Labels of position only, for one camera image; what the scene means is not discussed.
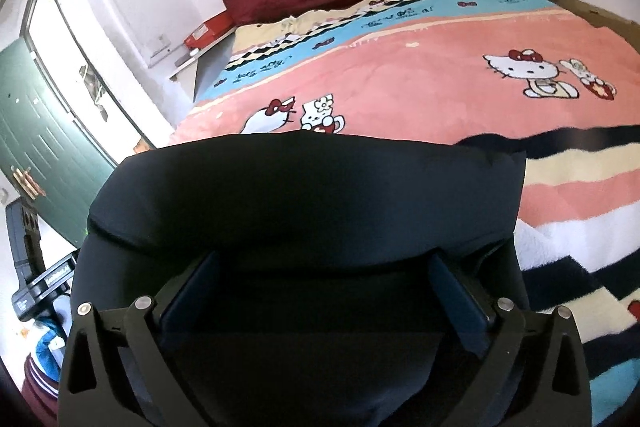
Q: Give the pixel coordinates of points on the black garment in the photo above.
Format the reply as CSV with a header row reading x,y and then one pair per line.
x,y
310,207

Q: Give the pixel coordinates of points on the pink cartoon printed blanket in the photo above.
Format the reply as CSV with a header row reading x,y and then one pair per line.
x,y
415,87

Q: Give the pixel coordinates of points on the red box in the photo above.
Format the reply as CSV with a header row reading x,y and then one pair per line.
x,y
210,32

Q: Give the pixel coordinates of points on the blue cloth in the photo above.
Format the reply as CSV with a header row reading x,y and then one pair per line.
x,y
50,349

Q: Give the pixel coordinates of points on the white nightstand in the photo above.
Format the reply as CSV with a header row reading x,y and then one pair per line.
x,y
207,74

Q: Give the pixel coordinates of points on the maroon striped cloth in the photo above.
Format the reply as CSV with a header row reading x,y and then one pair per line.
x,y
42,397

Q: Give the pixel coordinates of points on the brown cardboard sheet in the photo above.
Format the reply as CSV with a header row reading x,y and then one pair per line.
x,y
575,2

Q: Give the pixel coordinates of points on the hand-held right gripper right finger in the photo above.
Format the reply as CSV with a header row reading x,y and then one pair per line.
x,y
457,302

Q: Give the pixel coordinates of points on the white wall socket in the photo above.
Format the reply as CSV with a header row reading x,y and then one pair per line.
x,y
160,47

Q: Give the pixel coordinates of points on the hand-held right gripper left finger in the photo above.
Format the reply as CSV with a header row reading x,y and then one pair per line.
x,y
192,292

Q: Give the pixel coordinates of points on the green door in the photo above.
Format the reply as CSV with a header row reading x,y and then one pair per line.
x,y
50,132

